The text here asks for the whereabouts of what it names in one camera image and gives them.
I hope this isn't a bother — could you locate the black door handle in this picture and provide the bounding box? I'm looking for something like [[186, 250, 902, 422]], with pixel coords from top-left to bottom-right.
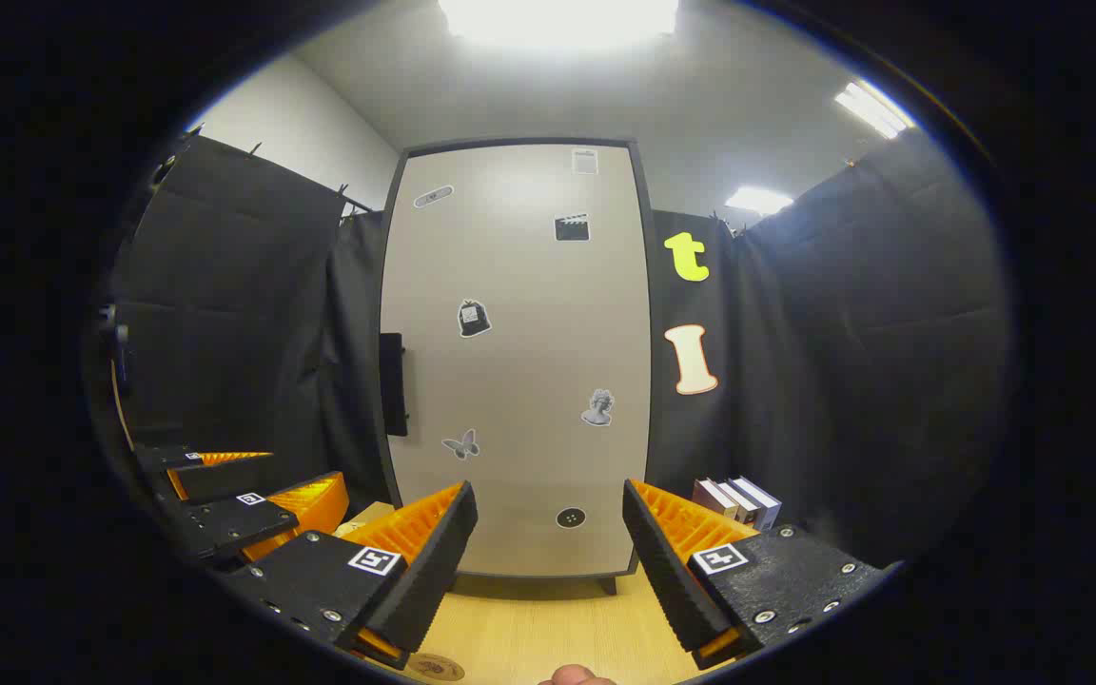
[[379, 333, 410, 438]]

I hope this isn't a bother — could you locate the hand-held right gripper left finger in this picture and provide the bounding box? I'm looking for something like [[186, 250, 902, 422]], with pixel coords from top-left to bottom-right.
[[225, 480, 480, 670]]

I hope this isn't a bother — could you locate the round wooden coaster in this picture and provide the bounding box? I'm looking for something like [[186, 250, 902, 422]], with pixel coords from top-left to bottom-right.
[[403, 653, 466, 683]]

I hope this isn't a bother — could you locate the grey cabinet door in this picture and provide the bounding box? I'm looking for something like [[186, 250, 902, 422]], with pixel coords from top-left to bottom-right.
[[379, 143, 654, 578]]

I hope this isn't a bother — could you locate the large ceiling light panel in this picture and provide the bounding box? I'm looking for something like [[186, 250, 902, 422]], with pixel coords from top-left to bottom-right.
[[437, 0, 680, 50]]

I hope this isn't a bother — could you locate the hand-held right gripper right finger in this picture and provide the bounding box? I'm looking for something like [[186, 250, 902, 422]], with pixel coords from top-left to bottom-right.
[[622, 479, 891, 670]]

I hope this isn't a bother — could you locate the black backdrop cloth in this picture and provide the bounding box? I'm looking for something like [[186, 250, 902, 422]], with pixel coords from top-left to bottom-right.
[[108, 126, 1020, 572]]

